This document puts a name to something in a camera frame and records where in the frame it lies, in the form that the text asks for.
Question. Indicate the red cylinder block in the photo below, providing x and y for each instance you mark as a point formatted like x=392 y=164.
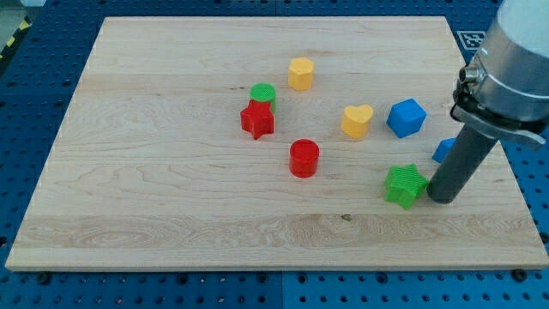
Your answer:
x=303 y=158

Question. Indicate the small blue block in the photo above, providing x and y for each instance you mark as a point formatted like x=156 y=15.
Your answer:
x=443 y=149

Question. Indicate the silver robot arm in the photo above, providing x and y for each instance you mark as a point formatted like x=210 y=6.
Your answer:
x=515 y=49

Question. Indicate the green star block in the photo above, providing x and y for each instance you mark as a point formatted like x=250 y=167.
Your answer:
x=404 y=185

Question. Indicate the wooden board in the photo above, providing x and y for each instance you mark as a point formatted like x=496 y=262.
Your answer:
x=151 y=170

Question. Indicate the yellow hexagon block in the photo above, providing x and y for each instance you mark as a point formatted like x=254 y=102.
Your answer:
x=301 y=74

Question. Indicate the fiducial marker tag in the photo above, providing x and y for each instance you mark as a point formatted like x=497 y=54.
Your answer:
x=471 y=39

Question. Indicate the blue cube block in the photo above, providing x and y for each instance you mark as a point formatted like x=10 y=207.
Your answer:
x=406 y=118

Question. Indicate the green cylinder block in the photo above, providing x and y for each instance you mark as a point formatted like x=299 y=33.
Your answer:
x=265 y=93

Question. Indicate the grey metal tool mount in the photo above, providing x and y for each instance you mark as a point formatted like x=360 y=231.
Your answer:
x=498 y=111

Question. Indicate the red star block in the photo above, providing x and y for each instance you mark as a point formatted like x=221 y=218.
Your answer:
x=258 y=119

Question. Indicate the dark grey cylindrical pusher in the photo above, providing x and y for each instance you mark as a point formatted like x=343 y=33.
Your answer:
x=465 y=156

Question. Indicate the yellow heart block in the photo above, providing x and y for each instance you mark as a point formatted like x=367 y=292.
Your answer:
x=355 y=121

